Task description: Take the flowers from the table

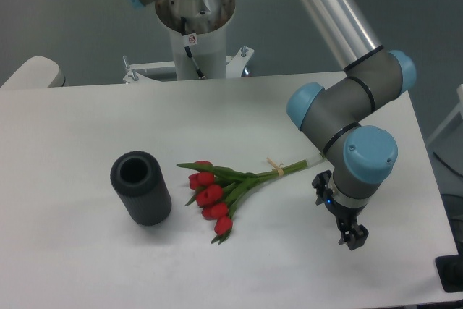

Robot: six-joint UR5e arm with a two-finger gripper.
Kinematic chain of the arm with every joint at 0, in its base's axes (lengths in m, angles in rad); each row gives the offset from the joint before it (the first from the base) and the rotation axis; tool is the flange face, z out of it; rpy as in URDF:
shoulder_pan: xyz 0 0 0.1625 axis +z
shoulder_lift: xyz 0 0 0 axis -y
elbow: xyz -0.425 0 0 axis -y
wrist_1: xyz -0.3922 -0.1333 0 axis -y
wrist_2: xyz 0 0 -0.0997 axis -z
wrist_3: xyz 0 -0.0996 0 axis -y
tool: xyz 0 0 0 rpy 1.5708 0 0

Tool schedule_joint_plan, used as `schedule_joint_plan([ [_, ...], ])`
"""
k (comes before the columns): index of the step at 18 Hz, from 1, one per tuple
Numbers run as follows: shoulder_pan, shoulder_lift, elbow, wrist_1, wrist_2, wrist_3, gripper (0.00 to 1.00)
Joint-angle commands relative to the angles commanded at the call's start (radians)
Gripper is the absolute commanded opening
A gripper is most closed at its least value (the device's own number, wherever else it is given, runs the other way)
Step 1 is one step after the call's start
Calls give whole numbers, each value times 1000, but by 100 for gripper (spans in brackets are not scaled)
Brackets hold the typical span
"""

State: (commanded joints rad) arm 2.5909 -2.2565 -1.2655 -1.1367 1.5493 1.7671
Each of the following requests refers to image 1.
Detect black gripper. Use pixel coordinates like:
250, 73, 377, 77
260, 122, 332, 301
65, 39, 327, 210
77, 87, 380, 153
312, 170, 369, 250

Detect red tulip bouquet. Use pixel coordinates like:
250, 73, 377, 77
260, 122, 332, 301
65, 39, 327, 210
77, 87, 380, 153
177, 153, 326, 245

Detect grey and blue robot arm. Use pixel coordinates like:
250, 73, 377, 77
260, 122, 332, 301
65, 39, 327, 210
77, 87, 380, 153
129, 0, 417, 250

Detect black box at table edge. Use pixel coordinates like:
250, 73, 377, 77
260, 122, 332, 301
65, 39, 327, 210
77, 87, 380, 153
435, 255, 462, 293

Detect dark grey ribbed vase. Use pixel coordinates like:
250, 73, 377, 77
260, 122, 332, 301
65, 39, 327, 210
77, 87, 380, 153
110, 151, 172, 226

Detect white chair armrest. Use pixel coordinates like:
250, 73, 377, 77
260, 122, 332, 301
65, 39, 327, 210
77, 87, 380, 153
1, 56, 68, 90

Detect black floor cable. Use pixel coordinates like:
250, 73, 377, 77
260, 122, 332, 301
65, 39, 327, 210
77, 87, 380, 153
433, 152, 463, 176

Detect white frame at right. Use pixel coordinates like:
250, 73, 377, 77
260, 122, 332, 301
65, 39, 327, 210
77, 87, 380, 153
425, 85, 462, 147

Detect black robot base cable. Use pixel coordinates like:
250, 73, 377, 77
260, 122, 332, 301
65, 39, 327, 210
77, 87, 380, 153
179, 16, 207, 80

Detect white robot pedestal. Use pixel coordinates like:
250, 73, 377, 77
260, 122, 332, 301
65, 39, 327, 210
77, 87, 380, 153
123, 0, 255, 83

